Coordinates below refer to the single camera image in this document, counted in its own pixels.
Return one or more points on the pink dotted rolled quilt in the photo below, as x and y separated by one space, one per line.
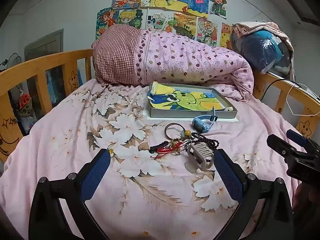
187 60

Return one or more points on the black hair clip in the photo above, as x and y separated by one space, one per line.
156 148

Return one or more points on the pink floral bedsheet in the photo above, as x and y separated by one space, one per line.
75 135

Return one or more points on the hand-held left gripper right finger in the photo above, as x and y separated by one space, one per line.
228 175

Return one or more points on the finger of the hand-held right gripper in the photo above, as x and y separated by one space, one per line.
282 146
296 136

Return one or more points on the orange toy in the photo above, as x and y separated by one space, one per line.
24 100

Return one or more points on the standing fan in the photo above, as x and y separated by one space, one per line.
13 58

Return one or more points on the blue bundle in plastic bag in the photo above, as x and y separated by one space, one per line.
260 50

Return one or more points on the wooden bed frame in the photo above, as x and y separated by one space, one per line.
37 65

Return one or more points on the yellow green cartoon drawing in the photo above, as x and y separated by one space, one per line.
185 100

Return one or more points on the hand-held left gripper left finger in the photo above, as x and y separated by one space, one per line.
95 172

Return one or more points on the blue wrist watch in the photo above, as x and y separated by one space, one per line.
202 125

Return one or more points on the white box lid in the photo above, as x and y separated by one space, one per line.
225 120

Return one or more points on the person's right hand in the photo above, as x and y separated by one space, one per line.
308 196

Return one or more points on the grey door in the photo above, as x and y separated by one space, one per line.
47 42

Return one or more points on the grey shallow box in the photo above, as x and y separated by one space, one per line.
190 113

